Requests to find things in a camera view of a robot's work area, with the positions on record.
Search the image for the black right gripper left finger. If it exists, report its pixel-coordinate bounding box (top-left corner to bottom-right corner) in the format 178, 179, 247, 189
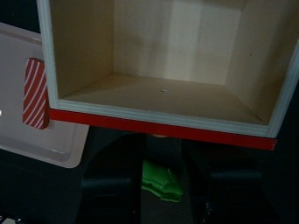
75, 131, 147, 224

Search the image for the bright green toy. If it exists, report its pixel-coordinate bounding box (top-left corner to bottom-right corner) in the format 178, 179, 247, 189
140, 158, 186, 203

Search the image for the wooden drawer with red face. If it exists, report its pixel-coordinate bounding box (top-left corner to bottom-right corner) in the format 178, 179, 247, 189
35, 0, 299, 151

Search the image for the pale rectangular plastic tray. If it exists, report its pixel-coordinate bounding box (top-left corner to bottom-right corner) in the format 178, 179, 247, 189
0, 21, 91, 170

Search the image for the red striped wooden block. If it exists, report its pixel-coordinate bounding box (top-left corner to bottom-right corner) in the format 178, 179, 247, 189
21, 57, 52, 131

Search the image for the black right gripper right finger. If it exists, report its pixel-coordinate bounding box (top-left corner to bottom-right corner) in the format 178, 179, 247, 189
180, 138, 283, 224

